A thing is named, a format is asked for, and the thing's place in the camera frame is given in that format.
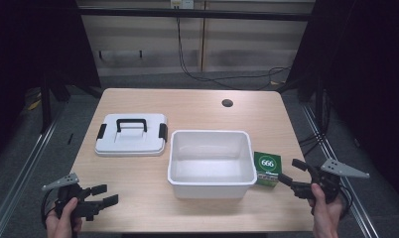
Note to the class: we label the black curtain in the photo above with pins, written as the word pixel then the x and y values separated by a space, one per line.
pixel 32 49
pixel 366 82

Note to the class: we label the white wall socket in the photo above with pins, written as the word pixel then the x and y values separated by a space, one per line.
pixel 182 3

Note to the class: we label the white plastic storage bin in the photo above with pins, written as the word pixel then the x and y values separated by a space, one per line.
pixel 211 165

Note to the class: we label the person's right hand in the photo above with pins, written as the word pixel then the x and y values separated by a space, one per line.
pixel 326 214

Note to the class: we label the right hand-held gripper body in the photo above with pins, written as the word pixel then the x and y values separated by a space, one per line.
pixel 343 169

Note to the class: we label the small black stick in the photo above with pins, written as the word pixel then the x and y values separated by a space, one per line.
pixel 70 139

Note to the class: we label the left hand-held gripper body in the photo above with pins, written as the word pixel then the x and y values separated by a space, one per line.
pixel 67 180

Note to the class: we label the person's left hand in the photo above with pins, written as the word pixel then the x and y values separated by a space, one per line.
pixel 62 223

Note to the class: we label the green cardboard box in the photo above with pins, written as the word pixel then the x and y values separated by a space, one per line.
pixel 267 169

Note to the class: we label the metal floor rail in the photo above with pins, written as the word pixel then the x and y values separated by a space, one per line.
pixel 336 158
pixel 22 172

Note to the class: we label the black horizontal metal bar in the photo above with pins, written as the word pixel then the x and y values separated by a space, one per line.
pixel 194 14

